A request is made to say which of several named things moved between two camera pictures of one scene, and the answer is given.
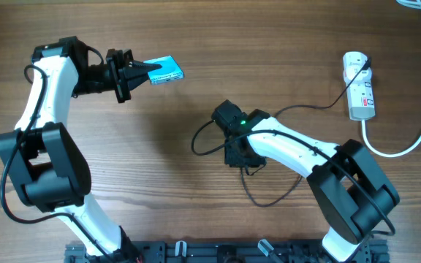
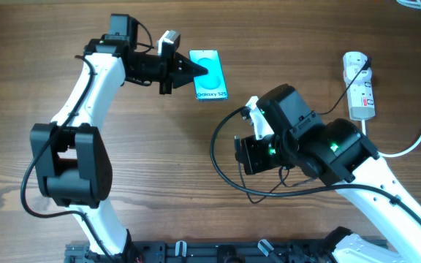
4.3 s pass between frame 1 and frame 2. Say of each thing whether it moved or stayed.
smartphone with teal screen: moved
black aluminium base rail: stayed
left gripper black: moved
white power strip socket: stayed
